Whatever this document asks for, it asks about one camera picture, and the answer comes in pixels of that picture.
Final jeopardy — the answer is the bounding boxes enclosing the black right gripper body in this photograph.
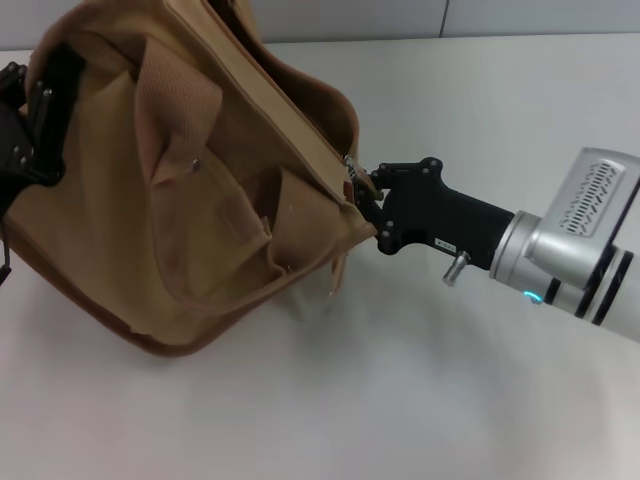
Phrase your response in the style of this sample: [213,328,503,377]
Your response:
[382,173,516,274]

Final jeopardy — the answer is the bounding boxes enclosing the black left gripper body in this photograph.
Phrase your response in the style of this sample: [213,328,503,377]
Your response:
[0,102,37,221]

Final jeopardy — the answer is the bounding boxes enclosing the silver zipper pull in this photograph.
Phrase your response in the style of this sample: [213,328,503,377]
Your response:
[342,153,369,184]

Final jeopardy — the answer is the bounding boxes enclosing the khaki canvas food bag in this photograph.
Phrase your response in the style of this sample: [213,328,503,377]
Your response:
[0,0,380,357]

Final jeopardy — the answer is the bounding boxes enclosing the silver metal pin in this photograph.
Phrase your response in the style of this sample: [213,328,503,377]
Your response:
[442,250,472,287]

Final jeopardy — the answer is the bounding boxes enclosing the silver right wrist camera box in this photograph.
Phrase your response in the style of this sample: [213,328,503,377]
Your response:
[529,146,640,252]

